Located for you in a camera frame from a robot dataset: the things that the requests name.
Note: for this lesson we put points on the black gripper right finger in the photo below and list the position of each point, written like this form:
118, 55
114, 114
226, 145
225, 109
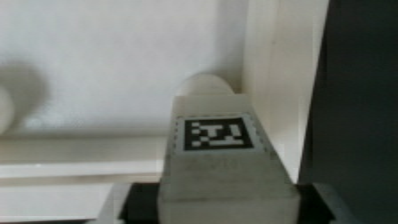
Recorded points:
324, 209

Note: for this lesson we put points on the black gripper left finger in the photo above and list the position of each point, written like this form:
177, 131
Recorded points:
130, 204

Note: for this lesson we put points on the white square tabletop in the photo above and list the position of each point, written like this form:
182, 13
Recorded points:
97, 56

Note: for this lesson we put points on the white obstacle fence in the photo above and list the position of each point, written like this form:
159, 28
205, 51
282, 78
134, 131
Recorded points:
63, 192

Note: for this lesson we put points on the white table leg with tag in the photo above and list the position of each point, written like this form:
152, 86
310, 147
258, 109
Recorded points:
225, 184

